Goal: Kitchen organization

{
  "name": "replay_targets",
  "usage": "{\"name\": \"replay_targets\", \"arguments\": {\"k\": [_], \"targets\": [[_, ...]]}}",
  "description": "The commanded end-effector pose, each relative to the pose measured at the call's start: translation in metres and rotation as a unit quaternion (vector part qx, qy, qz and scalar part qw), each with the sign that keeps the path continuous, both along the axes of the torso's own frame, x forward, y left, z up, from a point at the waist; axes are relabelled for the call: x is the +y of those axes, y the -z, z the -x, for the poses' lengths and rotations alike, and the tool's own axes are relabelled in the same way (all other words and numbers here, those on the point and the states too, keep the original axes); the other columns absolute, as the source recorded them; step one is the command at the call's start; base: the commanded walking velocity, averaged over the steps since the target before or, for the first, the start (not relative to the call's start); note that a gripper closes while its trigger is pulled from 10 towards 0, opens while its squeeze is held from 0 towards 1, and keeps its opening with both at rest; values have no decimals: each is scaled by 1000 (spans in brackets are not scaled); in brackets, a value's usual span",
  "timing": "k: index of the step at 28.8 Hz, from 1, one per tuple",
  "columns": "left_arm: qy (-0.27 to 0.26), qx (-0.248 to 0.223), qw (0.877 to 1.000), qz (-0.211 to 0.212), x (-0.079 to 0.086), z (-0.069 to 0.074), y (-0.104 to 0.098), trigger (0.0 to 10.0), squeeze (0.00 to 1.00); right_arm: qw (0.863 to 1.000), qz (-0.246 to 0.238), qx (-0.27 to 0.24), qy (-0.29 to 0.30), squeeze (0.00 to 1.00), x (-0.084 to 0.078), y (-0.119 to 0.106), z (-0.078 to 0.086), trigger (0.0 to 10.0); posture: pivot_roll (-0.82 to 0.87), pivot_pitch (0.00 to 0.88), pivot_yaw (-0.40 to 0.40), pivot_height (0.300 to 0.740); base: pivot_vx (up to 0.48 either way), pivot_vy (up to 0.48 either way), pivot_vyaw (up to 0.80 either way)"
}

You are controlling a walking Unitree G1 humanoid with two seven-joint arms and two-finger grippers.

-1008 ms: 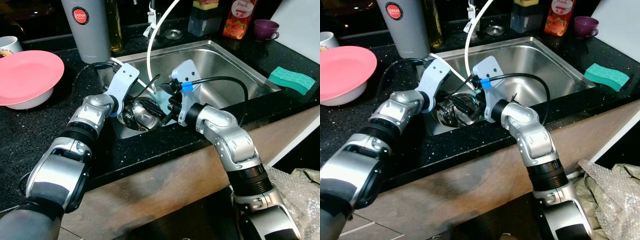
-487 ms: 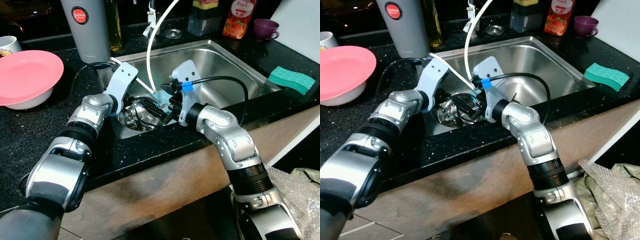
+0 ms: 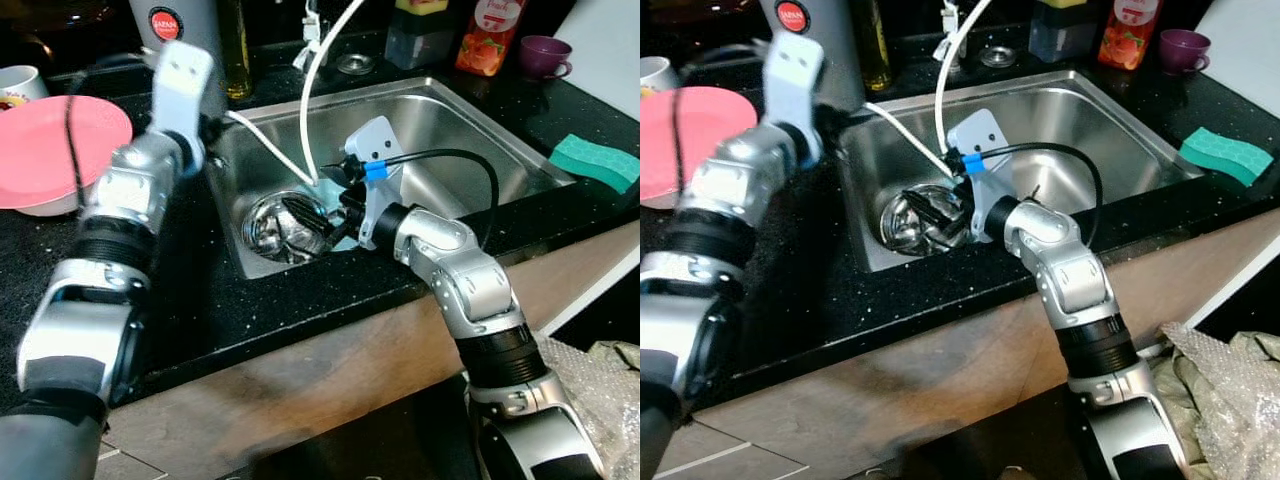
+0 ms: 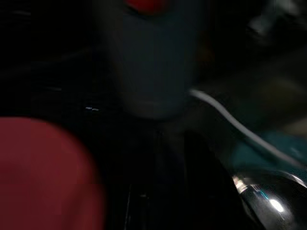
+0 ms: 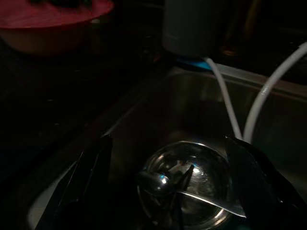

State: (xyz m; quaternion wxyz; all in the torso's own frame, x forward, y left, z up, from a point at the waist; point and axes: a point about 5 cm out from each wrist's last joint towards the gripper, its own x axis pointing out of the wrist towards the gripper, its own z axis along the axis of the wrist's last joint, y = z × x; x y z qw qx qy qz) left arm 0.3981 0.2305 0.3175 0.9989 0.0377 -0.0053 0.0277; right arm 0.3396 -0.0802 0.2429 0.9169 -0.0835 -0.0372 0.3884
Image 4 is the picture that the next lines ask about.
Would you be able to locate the grey tumbler with red logo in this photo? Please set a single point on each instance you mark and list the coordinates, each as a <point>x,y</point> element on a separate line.
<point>148,60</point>

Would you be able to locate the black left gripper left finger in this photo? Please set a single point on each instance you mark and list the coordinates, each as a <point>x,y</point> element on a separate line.
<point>140,206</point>

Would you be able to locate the teal cloth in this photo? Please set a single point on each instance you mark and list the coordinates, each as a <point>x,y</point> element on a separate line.
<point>271,151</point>

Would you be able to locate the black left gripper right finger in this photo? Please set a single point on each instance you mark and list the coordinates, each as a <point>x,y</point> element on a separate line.
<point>208,182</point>

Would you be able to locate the metal spoon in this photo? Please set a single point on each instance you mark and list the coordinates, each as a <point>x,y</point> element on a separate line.
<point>271,201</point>

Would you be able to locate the pink bowl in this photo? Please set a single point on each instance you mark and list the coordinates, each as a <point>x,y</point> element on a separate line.
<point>43,175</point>

